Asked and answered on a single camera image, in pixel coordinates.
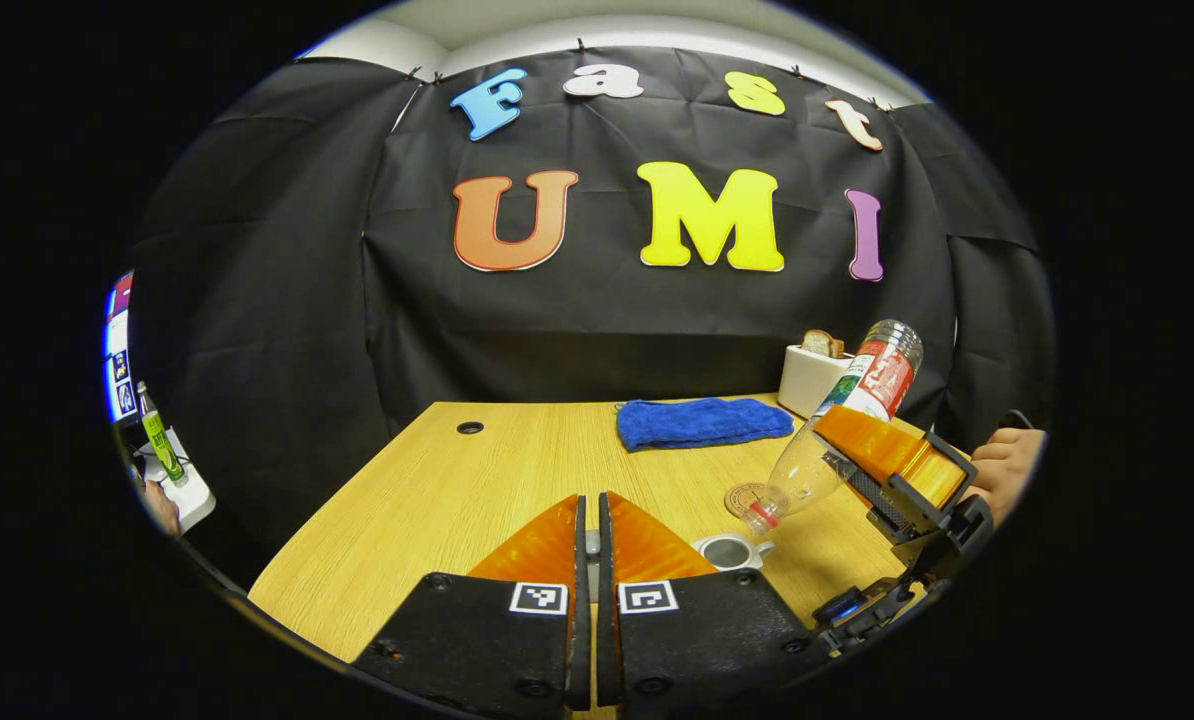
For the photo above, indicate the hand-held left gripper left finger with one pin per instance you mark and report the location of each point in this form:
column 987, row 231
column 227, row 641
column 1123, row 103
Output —
column 579, row 650

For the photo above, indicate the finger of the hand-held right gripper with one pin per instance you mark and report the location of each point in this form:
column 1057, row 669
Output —
column 887, row 450

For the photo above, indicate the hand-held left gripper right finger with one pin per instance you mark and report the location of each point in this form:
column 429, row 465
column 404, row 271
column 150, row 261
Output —
column 607, row 650

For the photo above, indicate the clear plastic water bottle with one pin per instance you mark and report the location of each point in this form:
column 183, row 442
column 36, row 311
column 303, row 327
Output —
column 882, row 375

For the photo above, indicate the round beige coaster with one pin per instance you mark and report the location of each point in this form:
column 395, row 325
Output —
column 742, row 495

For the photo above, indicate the white ceramic teacup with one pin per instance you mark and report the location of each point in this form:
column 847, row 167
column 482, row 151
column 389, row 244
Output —
column 725, row 552

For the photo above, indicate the green drink bottle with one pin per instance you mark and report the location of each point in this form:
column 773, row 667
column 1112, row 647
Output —
column 160, row 440

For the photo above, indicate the white toaster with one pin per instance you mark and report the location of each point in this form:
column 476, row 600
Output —
column 807, row 385

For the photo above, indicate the bread slice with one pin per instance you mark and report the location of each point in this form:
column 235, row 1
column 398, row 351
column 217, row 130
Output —
column 822, row 344

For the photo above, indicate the blue towel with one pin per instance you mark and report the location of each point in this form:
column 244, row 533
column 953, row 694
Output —
column 702, row 423

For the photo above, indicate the white side table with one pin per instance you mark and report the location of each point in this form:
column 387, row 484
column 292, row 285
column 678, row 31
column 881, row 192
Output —
column 192, row 500

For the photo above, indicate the computer monitor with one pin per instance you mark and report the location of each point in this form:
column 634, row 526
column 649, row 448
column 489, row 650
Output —
column 120, row 350

